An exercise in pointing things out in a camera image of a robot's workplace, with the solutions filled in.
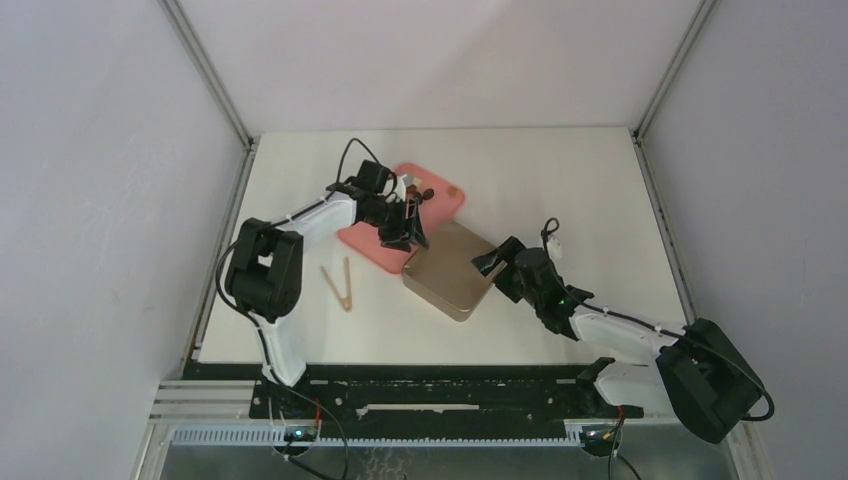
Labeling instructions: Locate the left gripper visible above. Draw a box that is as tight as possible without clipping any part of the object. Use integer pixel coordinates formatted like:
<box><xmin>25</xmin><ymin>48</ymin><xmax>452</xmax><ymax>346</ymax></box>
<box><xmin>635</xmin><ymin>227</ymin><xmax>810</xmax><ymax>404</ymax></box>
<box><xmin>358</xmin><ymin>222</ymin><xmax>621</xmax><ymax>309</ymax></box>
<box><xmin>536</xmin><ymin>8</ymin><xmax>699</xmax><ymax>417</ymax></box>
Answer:
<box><xmin>363</xmin><ymin>197</ymin><xmax>428</xmax><ymax>253</ymax></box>

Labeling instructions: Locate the brown box lid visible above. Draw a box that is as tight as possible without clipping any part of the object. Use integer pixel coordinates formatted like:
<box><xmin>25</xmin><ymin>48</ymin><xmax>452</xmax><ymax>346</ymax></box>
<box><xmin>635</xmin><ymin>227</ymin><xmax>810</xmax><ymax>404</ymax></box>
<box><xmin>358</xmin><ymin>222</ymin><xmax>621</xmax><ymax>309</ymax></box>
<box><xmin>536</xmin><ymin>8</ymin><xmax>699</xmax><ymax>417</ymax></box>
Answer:
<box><xmin>401</xmin><ymin>220</ymin><xmax>495</xmax><ymax>322</ymax></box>

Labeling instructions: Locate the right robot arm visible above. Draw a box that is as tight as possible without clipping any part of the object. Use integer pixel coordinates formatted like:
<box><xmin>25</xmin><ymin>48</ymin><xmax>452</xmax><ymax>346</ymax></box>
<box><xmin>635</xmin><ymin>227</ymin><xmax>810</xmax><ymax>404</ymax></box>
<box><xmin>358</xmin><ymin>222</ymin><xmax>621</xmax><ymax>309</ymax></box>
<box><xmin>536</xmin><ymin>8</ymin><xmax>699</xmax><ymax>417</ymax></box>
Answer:
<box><xmin>472</xmin><ymin>237</ymin><xmax>775</xmax><ymax>444</ymax></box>

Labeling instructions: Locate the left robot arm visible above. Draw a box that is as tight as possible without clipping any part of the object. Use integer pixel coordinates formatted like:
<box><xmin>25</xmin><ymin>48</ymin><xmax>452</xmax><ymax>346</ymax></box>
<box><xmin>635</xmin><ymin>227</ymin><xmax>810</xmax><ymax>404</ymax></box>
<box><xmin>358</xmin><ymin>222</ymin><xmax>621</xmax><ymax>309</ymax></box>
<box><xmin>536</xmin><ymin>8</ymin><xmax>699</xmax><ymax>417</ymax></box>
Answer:
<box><xmin>215</xmin><ymin>160</ymin><xmax>435</xmax><ymax>417</ymax></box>

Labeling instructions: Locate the pink plastic tray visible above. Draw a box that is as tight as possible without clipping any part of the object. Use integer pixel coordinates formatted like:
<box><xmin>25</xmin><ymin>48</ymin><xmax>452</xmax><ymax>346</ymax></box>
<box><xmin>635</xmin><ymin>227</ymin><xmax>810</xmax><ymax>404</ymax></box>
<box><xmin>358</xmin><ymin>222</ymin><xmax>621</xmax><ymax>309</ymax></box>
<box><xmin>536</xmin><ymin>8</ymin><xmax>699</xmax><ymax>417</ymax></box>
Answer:
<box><xmin>337</xmin><ymin>162</ymin><xmax>465</xmax><ymax>275</ymax></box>

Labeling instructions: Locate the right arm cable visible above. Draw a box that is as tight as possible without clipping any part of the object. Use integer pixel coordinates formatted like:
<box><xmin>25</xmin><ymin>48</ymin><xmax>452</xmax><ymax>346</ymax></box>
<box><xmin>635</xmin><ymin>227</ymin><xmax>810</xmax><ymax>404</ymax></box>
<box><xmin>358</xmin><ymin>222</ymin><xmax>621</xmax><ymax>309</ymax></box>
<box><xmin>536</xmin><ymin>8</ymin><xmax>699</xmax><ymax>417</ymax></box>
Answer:
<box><xmin>539</xmin><ymin>217</ymin><xmax>776</xmax><ymax>423</ymax></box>

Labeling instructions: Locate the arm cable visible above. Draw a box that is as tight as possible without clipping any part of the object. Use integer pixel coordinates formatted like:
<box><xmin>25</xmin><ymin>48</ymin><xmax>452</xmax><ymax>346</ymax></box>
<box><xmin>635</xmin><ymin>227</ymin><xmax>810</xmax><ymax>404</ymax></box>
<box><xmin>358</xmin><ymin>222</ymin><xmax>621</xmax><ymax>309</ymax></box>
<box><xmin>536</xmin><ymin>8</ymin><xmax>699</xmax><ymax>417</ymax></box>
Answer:
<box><xmin>539</xmin><ymin>217</ymin><xmax>776</xmax><ymax>423</ymax></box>
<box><xmin>214</xmin><ymin>137</ymin><xmax>399</xmax><ymax>399</ymax></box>

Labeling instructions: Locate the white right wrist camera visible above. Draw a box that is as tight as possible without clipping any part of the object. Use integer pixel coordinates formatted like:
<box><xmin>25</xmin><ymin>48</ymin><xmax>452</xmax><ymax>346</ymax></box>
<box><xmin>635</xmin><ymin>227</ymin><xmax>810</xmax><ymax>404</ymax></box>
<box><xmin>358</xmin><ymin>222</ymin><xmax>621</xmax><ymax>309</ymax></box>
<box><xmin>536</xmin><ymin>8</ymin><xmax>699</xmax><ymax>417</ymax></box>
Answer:
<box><xmin>545</xmin><ymin>235</ymin><xmax>563</xmax><ymax>260</ymax></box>

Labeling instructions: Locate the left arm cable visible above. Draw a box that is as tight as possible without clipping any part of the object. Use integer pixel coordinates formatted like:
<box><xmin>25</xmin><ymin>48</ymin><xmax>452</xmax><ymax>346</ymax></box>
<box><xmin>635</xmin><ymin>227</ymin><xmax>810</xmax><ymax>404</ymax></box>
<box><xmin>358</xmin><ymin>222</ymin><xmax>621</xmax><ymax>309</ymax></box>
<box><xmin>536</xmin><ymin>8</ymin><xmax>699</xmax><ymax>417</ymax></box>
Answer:
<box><xmin>214</xmin><ymin>137</ymin><xmax>399</xmax><ymax>399</ymax></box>

